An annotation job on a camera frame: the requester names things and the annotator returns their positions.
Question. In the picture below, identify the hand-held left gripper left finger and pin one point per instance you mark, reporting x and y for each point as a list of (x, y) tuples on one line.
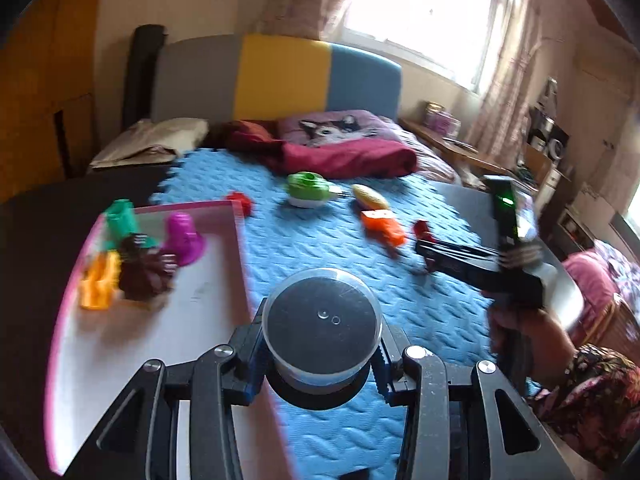
[(245, 360)]

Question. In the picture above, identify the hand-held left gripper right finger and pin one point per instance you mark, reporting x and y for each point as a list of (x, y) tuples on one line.
[(392, 375)]

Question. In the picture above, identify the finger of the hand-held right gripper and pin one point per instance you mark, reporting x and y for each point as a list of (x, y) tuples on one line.
[(455, 250), (465, 272)]

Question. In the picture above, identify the red toy bottle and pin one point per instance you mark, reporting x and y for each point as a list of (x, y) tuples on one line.
[(424, 230)]

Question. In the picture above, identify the pink cardboard box tray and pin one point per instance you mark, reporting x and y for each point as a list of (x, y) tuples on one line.
[(200, 310)]

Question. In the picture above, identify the orange holed cheese block toy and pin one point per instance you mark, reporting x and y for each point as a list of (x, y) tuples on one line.
[(382, 225)]

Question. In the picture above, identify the clear plastic jar black base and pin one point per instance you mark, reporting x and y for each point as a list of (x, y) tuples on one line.
[(320, 320)]

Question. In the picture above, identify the gold plastic egg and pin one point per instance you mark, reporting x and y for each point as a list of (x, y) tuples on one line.
[(370, 196)]

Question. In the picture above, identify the brown plastic flower toy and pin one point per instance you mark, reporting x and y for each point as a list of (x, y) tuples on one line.
[(145, 270)]

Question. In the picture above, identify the purple plastic toy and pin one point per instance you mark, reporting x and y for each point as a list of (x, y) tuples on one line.
[(182, 240)]

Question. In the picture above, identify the red plastic block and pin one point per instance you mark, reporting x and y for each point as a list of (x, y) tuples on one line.
[(241, 202)]

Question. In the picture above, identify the yellow orange plastic toy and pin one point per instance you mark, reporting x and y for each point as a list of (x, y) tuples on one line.
[(100, 282)]

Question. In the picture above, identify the green plastic block toy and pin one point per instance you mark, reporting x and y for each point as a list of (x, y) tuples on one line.
[(120, 220)]

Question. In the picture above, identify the person's right hand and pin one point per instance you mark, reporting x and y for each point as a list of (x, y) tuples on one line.
[(520, 340)]

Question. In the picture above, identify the pink cushion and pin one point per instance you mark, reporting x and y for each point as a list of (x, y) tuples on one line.
[(595, 275)]

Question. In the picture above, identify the pink patterned bed sheet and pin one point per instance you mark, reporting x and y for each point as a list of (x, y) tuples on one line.
[(435, 165)]

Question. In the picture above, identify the wooden bedside desk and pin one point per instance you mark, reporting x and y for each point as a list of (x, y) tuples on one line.
[(450, 147)]

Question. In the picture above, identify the wicker chair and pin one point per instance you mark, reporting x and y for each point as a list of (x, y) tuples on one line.
[(615, 325)]

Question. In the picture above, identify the blue foam puzzle mat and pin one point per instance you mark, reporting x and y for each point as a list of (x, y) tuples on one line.
[(325, 240)]

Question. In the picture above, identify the pink storage box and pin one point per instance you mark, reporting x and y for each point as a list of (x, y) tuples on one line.
[(442, 117)]

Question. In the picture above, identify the cluttered storage shelf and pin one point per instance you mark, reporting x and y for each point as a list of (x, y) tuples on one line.
[(547, 150)]

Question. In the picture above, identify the maroon blanket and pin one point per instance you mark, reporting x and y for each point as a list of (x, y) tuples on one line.
[(350, 160)]

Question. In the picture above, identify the purple cat pillow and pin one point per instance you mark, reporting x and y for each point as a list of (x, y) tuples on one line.
[(340, 127)]

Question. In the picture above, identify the beige folded cloth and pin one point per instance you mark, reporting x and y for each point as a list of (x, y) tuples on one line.
[(150, 140)]

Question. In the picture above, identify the window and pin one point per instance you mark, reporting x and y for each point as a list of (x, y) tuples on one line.
[(425, 10)]

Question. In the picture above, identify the grey yellow blue headboard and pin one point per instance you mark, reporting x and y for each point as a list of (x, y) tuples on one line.
[(280, 75)]

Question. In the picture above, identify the black rolled mat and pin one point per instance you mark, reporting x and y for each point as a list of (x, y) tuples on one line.
[(142, 75)]

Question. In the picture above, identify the wooden wardrobe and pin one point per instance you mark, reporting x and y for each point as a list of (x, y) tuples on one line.
[(50, 85)]

